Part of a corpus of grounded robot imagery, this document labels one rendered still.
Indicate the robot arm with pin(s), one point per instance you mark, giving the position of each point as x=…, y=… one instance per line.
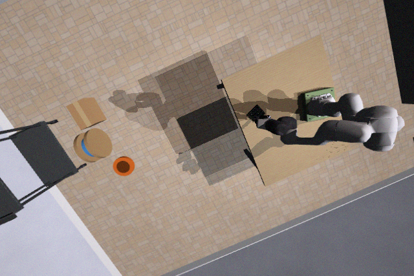
x=376, y=127

